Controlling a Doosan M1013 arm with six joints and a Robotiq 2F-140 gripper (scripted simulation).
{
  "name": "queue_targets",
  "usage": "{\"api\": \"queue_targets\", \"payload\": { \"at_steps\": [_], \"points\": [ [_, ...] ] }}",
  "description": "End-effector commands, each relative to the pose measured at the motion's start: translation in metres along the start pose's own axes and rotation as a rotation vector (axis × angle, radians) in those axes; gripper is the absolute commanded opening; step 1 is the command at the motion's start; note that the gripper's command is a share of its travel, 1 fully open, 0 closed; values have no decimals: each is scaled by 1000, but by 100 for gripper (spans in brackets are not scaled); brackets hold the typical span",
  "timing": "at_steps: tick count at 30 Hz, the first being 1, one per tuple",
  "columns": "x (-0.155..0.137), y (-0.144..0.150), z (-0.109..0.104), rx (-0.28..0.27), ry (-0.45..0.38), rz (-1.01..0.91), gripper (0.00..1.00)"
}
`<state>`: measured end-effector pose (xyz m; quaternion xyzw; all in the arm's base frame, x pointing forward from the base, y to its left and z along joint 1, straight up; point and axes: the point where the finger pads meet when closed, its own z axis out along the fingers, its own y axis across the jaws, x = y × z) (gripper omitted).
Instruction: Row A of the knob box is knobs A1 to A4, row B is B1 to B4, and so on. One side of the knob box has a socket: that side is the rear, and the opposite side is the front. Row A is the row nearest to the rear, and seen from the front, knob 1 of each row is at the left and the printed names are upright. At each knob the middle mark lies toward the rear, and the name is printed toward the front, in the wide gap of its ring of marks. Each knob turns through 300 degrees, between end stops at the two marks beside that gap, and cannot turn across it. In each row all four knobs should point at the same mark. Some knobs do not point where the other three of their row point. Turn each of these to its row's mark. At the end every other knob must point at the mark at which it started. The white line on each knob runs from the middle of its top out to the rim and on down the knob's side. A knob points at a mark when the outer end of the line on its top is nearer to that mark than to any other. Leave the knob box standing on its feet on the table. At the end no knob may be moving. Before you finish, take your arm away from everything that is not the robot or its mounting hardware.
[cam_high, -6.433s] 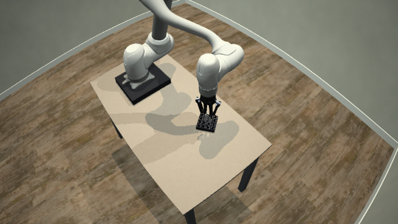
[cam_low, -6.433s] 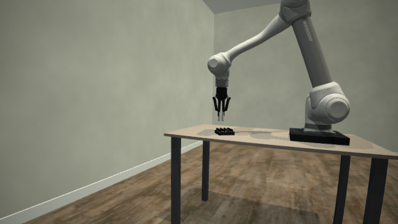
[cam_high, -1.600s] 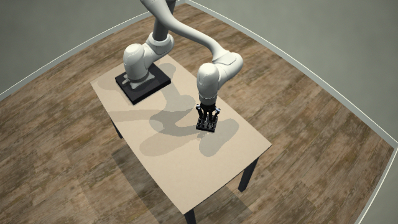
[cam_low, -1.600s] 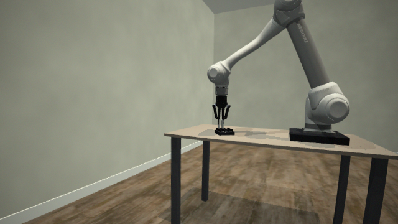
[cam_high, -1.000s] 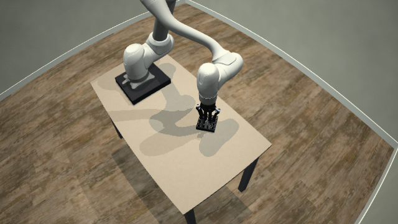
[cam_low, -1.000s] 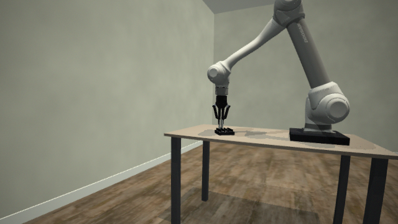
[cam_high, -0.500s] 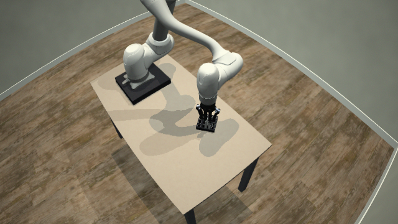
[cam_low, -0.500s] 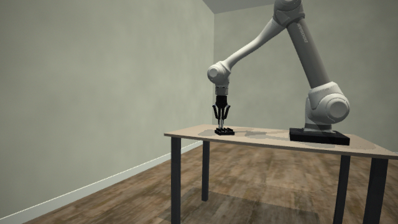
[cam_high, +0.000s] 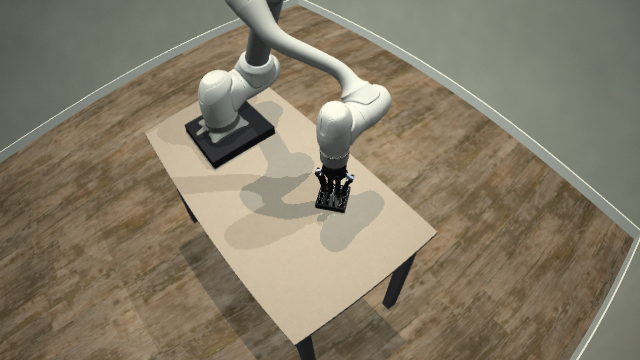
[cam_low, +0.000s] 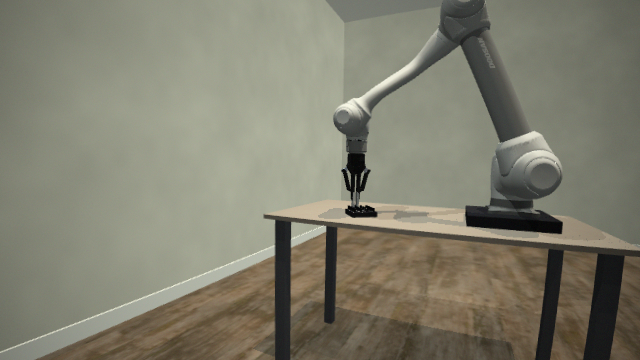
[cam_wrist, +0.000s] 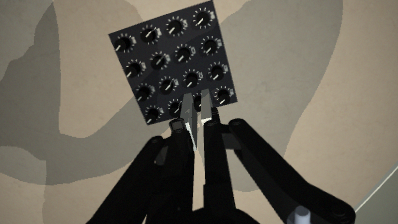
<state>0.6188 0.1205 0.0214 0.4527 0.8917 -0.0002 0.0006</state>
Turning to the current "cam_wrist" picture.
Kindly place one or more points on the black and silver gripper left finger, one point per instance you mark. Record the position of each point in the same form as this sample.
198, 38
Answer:
128, 201

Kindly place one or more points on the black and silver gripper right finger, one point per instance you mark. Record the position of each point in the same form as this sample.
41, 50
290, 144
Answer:
294, 199

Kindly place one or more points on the black knob box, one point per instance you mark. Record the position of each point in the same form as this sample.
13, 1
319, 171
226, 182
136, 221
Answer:
176, 62

